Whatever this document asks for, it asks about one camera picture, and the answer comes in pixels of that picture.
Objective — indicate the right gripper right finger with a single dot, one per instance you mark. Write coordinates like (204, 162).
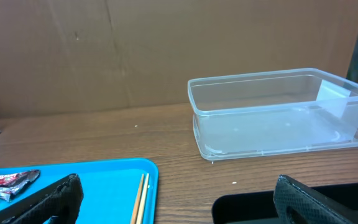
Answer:
(297, 203)

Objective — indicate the black plastic tray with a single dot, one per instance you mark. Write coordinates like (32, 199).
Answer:
(258, 207)

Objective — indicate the clear plastic container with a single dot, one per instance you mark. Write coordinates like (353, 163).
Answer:
(273, 113)

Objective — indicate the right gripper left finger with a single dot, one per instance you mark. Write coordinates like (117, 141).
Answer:
(58, 202)

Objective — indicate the red foil snack wrapper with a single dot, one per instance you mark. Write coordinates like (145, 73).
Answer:
(12, 184)

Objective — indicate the brown cardboard backdrop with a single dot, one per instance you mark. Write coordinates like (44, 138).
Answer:
(81, 56)

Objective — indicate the teal plastic tray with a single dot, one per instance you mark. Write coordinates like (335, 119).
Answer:
(109, 187)

